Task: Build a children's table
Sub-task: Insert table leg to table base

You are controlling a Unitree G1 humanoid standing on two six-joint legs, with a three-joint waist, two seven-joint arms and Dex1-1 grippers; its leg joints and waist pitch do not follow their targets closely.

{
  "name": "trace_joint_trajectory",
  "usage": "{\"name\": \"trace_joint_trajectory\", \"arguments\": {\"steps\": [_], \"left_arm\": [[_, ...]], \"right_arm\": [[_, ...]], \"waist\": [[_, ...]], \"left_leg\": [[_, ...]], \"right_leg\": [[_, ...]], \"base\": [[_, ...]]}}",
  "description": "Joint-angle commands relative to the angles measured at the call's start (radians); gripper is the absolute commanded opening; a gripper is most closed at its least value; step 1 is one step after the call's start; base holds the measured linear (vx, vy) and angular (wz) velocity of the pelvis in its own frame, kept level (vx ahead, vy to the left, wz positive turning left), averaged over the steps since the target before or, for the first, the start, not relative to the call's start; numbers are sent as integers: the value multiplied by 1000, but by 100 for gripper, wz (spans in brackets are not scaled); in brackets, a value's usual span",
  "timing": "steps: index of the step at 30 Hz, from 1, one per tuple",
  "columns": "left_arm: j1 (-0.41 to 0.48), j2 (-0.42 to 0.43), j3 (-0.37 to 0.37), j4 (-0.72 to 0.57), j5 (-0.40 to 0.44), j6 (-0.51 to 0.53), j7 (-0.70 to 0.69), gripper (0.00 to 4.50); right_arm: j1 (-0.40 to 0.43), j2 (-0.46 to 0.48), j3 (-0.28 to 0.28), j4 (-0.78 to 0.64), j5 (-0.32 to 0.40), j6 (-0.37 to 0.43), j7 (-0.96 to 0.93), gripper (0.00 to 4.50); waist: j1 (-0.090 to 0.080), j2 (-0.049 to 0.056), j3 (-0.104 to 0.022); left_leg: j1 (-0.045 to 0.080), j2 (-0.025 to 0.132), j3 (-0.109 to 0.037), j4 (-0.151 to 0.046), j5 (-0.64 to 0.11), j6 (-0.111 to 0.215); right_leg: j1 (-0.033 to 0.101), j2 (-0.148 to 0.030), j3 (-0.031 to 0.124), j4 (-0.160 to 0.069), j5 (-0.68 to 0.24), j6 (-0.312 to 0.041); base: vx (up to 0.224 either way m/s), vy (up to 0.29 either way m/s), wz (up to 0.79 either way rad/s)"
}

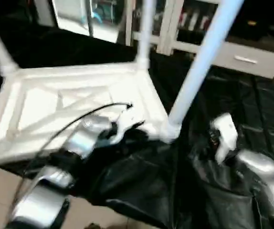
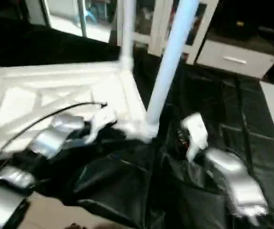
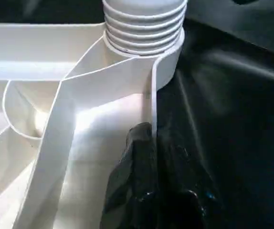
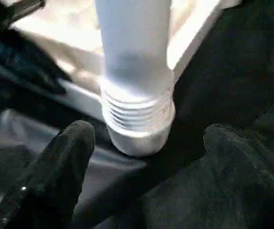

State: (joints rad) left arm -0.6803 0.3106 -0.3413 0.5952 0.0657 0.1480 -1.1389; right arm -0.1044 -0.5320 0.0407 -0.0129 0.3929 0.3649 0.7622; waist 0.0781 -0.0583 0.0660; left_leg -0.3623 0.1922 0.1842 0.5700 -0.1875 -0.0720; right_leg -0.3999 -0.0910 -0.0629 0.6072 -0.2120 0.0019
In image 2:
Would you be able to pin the white plastic table top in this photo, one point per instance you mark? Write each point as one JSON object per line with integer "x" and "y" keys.
{"x": 56, "y": 95}

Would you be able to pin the white plastic table leg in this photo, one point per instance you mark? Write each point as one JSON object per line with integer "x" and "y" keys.
{"x": 126, "y": 33}
{"x": 173, "y": 57}

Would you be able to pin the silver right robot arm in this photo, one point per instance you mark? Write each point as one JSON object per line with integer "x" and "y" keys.
{"x": 232, "y": 181}

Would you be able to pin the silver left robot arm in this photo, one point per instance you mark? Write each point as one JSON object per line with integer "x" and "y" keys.
{"x": 46, "y": 143}

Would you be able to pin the black work surface mat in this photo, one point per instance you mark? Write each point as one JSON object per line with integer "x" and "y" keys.
{"x": 213, "y": 119}

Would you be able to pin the white drawer unit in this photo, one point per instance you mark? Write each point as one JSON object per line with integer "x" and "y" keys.
{"x": 235, "y": 58}

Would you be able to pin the white glass door cabinet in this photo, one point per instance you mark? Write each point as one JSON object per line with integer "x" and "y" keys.
{"x": 156, "y": 24}

